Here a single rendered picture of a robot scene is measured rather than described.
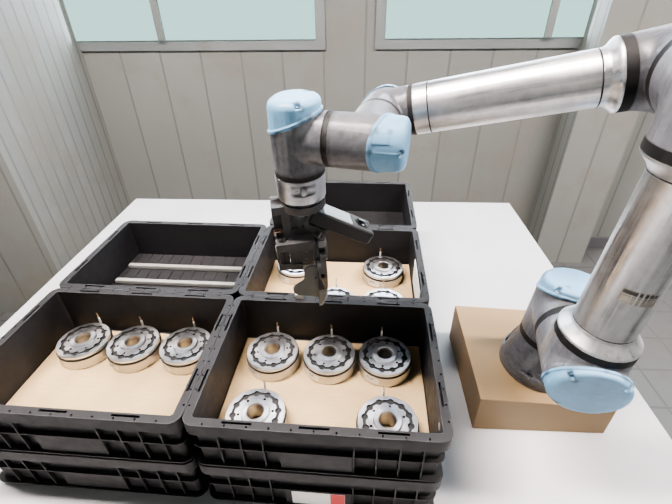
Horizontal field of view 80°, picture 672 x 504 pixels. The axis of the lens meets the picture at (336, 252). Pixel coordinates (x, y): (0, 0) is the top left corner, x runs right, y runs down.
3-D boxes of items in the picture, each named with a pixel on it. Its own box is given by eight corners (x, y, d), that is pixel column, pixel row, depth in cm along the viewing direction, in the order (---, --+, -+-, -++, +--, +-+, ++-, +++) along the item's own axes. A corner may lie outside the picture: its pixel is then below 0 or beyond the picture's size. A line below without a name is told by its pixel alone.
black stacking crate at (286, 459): (423, 345, 88) (429, 305, 81) (443, 487, 63) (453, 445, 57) (244, 336, 90) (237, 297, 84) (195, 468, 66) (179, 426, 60)
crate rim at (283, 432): (429, 312, 82) (430, 303, 81) (453, 453, 57) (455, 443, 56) (237, 303, 85) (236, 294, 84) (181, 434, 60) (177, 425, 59)
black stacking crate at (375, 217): (406, 215, 138) (408, 184, 131) (412, 265, 113) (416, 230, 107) (290, 212, 140) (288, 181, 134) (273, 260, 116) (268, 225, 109)
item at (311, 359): (355, 337, 84) (355, 335, 83) (353, 376, 75) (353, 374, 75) (307, 335, 84) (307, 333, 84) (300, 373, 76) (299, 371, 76)
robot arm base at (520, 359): (550, 334, 93) (566, 302, 87) (590, 391, 80) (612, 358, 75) (487, 337, 91) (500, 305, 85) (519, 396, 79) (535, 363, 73)
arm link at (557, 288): (579, 316, 83) (607, 264, 76) (594, 367, 73) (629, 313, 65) (518, 304, 86) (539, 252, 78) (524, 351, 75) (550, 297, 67)
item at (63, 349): (121, 326, 87) (120, 324, 87) (90, 363, 79) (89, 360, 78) (79, 322, 88) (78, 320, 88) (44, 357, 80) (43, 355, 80)
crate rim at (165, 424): (237, 303, 85) (236, 294, 84) (181, 434, 60) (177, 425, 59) (58, 295, 88) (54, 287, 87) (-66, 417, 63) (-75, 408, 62)
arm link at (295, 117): (317, 107, 49) (252, 103, 51) (321, 187, 56) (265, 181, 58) (334, 88, 55) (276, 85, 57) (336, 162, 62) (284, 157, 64)
